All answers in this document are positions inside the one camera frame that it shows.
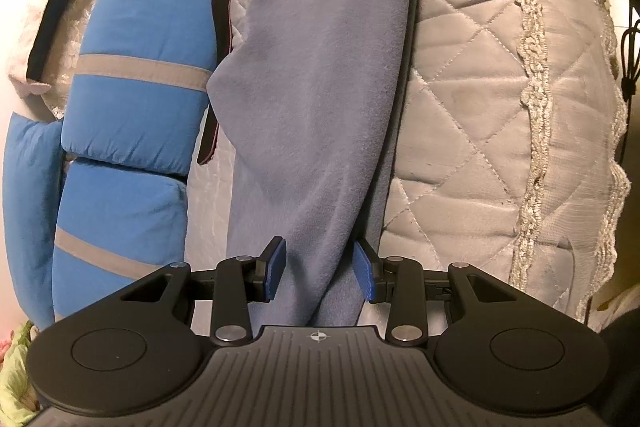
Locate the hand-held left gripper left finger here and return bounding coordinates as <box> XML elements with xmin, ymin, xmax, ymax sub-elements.
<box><xmin>120</xmin><ymin>236</ymin><xmax>288</xmax><ymax>348</ymax></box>

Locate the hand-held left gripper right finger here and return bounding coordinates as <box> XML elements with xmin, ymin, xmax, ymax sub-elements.
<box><xmin>352</xmin><ymin>241</ymin><xmax>512</xmax><ymax>348</ymax></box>

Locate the grey-blue fleece cloth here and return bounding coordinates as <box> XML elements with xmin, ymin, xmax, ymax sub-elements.
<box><xmin>205</xmin><ymin>0</ymin><xmax>435</xmax><ymax>329</ymax></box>

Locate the white quilted bedspread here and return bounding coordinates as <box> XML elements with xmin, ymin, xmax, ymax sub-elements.
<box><xmin>185</xmin><ymin>0</ymin><xmax>632</xmax><ymax>333</ymax></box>

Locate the blue pillow with grey stripes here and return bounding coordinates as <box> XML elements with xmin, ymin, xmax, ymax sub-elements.
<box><xmin>2</xmin><ymin>0</ymin><xmax>240</xmax><ymax>332</ymax></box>

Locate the green cloth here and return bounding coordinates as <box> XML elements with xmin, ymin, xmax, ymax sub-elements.
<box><xmin>0</xmin><ymin>321</ymin><xmax>47</xmax><ymax>427</ymax></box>

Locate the black strap with red edge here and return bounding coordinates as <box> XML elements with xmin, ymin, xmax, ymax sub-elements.
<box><xmin>196</xmin><ymin>0</ymin><xmax>237</xmax><ymax>166</ymax></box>

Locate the black cable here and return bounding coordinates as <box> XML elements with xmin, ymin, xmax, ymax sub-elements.
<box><xmin>616</xmin><ymin>18</ymin><xmax>640</xmax><ymax>170</ymax></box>

